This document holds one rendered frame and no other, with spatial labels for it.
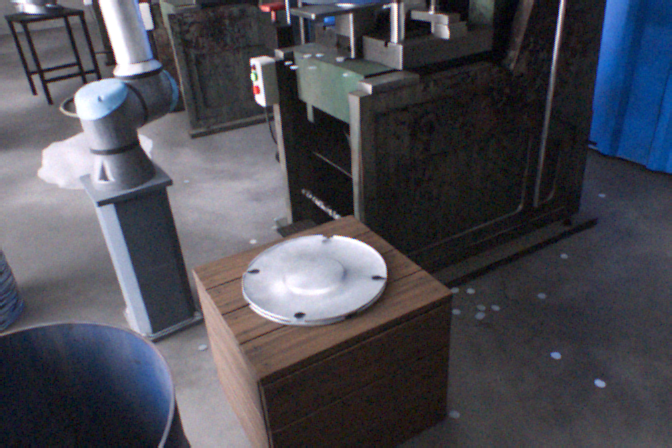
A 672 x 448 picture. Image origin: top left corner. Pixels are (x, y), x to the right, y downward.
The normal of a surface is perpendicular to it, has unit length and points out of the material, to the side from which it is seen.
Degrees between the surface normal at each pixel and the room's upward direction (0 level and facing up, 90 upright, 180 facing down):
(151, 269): 90
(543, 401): 0
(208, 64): 90
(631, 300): 0
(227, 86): 90
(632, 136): 90
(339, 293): 0
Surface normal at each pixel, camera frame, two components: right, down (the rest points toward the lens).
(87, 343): -0.12, 0.47
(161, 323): 0.55, 0.38
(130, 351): -0.49, 0.43
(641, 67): -0.87, 0.29
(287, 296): -0.07, -0.87
